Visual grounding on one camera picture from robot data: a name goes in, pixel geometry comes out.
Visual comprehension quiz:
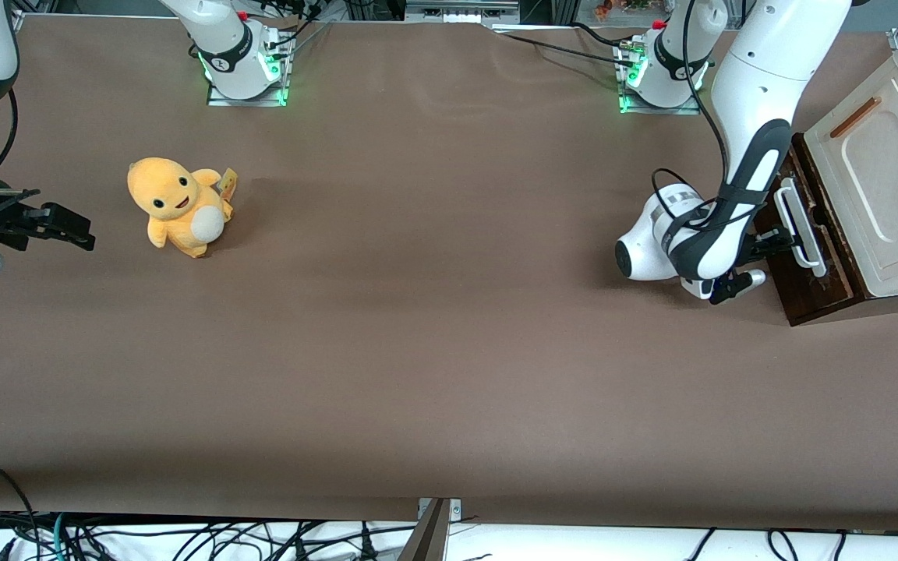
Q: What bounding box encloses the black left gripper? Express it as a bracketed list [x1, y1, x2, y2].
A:
[745, 230, 801, 270]

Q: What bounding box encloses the brown drawer with white handle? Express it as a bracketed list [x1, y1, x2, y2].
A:
[753, 132, 863, 320]

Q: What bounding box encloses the white and brown wooden cabinet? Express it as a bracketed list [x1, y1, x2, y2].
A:
[753, 30, 898, 326]

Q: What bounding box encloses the yellow plush toy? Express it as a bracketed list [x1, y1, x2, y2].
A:
[126, 157, 239, 259]

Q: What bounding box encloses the grey metal device box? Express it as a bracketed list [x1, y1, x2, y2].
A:
[404, 0, 521, 24]

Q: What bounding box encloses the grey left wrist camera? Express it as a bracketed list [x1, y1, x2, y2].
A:
[708, 268, 767, 306]

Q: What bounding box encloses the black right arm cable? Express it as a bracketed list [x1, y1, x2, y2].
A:
[0, 88, 19, 177]

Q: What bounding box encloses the orange wooden handle bar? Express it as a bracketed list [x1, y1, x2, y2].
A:
[829, 96, 883, 139]

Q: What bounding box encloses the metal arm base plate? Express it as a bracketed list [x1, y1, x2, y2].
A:
[615, 39, 704, 116]
[206, 30, 292, 108]

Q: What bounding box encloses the short black table cable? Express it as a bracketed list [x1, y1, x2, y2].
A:
[570, 21, 637, 49]

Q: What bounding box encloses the long black table cable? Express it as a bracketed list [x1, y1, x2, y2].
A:
[493, 30, 638, 71]

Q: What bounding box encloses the teal cable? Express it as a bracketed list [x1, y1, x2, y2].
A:
[50, 513, 72, 561]

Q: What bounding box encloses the black base cable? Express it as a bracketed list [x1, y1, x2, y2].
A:
[258, 0, 334, 55]

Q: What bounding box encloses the grey metal bracket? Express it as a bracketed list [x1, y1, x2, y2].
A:
[416, 497, 463, 521]

